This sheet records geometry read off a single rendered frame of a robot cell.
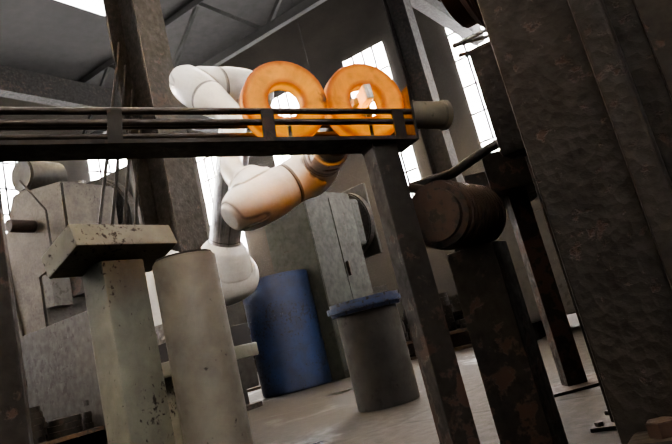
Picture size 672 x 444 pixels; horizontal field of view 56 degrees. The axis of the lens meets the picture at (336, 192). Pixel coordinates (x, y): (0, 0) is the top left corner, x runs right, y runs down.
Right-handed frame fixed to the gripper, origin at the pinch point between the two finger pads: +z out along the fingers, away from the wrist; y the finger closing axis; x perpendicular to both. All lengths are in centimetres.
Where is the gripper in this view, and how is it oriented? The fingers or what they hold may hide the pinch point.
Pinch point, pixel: (362, 100)
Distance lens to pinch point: 121.2
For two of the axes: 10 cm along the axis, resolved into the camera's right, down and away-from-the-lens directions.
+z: 3.1, -3.7, -8.8
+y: -9.1, 1.4, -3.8
